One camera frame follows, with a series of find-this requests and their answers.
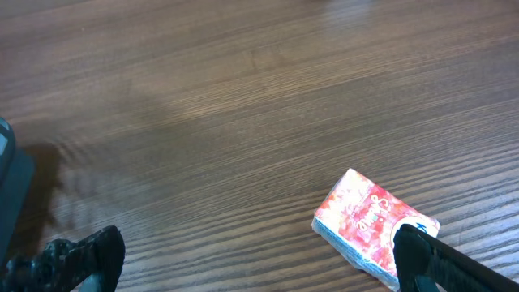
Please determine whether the red white small packet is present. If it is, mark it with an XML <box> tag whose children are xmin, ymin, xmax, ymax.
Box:
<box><xmin>311</xmin><ymin>169</ymin><xmax>440</xmax><ymax>291</ymax></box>

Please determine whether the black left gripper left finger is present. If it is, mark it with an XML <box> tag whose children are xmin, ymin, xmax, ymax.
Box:
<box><xmin>1</xmin><ymin>225</ymin><xmax>126</xmax><ymax>292</ymax></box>

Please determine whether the grey plastic shopping basket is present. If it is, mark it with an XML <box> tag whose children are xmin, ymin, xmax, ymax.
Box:
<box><xmin>1</xmin><ymin>118</ymin><xmax>35</xmax><ymax>263</ymax></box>

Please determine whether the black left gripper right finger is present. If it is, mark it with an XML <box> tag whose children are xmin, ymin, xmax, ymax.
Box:
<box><xmin>393</xmin><ymin>224</ymin><xmax>518</xmax><ymax>292</ymax></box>

